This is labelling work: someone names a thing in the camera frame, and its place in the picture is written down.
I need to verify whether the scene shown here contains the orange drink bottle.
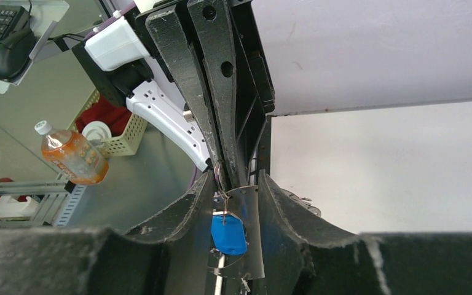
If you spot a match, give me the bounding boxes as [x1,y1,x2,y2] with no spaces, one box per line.
[34,120,109,185]

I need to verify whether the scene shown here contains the red cloth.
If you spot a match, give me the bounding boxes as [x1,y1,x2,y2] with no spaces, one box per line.
[75,95,132,137]

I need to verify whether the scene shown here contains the metal oval keyring plate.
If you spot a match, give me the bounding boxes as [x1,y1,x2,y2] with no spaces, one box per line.
[206,159,322,294]

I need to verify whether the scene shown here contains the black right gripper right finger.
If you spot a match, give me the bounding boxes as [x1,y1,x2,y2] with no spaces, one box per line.
[258,171,472,294]

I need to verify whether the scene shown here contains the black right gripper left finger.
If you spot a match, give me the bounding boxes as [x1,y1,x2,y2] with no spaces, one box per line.
[0,171,216,294]

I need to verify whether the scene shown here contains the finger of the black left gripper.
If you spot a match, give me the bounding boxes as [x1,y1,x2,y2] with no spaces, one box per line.
[145,4,229,188]
[187,1,245,187]

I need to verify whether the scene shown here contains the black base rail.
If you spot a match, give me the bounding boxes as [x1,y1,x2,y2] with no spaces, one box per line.
[256,116,272,174]

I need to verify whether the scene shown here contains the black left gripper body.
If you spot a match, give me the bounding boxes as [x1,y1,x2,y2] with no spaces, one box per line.
[132,0,277,186]

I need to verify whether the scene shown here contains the white slotted cable duct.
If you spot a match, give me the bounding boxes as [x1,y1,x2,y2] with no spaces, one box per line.
[52,185,87,227]

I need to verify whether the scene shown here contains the cream perforated basket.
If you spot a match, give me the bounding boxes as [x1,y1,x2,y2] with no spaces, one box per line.
[68,90,148,157]

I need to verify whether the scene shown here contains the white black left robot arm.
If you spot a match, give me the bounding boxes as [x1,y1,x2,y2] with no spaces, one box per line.
[72,0,275,191]

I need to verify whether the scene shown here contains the white keyboard tray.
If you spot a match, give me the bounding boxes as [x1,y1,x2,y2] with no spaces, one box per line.
[0,1,69,94]

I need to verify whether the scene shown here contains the black computer mouse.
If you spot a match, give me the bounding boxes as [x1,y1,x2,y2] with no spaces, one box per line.
[0,28,36,81]

